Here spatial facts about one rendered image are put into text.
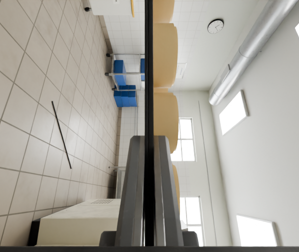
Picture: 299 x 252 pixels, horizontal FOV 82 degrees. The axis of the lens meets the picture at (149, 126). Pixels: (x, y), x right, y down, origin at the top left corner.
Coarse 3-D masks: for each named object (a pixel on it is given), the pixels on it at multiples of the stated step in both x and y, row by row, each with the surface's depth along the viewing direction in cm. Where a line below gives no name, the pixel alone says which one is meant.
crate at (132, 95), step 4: (128, 88) 484; (132, 88) 484; (128, 92) 480; (132, 92) 480; (128, 96) 476; (132, 96) 475; (136, 96) 525; (132, 100) 494; (136, 100) 524; (132, 104) 518; (136, 104) 524
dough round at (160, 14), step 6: (156, 0) 13; (162, 0) 13; (168, 0) 13; (174, 0) 14; (156, 6) 14; (162, 6) 14; (168, 6) 14; (156, 12) 14; (162, 12) 14; (168, 12) 14; (156, 18) 15; (162, 18) 15; (168, 18) 15
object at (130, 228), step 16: (128, 160) 9; (144, 160) 9; (128, 176) 8; (144, 176) 9; (128, 192) 7; (144, 192) 9; (128, 208) 6; (144, 208) 9; (128, 224) 6; (112, 240) 6; (128, 240) 6
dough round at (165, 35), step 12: (156, 24) 13; (168, 24) 13; (156, 36) 12; (168, 36) 12; (156, 48) 12; (168, 48) 12; (156, 60) 12; (168, 60) 12; (156, 72) 13; (168, 72) 13; (156, 84) 14; (168, 84) 14
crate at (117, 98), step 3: (114, 87) 486; (120, 87) 486; (114, 90) 482; (114, 93) 478; (117, 93) 478; (120, 93) 478; (114, 96) 477; (117, 96) 477; (120, 96) 477; (117, 99) 490; (120, 99) 490; (117, 102) 505; (120, 102) 505; (117, 105) 521; (120, 105) 521
